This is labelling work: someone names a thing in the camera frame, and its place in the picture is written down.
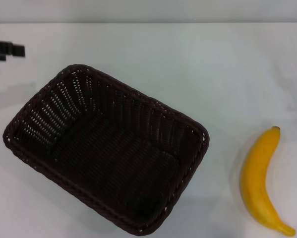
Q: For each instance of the dark brown woven basket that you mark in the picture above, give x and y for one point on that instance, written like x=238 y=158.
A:
x=108 y=153

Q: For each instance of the yellow banana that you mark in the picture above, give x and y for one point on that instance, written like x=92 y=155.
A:
x=256 y=173

